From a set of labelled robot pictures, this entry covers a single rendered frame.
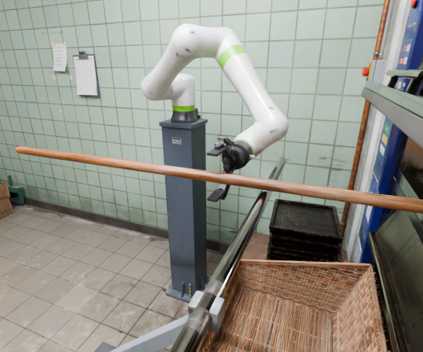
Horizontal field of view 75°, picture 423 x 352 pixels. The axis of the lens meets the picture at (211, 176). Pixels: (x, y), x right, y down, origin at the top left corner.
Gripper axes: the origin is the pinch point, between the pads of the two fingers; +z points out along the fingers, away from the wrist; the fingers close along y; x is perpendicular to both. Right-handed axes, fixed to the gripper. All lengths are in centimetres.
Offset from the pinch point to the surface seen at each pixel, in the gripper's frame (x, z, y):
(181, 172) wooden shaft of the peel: 9.2, 1.6, -0.7
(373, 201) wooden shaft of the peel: -39.5, 1.7, -0.5
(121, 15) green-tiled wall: 119, -120, -64
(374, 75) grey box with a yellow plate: -45, -85, -26
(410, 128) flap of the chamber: -36, 28, -22
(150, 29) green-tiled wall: 95, -120, -54
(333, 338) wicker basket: -40, -14, 60
